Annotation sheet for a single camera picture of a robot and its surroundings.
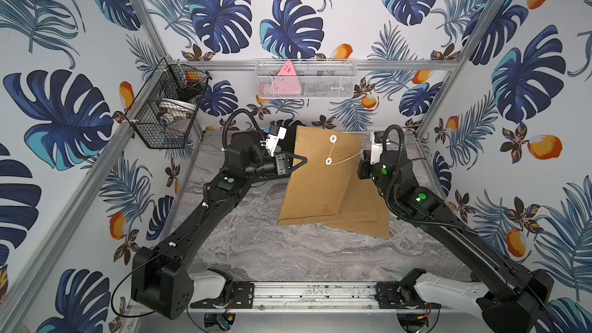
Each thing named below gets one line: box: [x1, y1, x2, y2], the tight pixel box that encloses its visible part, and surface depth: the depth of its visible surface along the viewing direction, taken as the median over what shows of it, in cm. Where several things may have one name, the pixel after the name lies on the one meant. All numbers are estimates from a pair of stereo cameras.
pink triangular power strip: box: [271, 60, 302, 95], surface depth 92 cm
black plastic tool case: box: [269, 118, 307, 137], surface depth 124 cm
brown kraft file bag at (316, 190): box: [275, 125, 365, 226], surface depth 71 cm
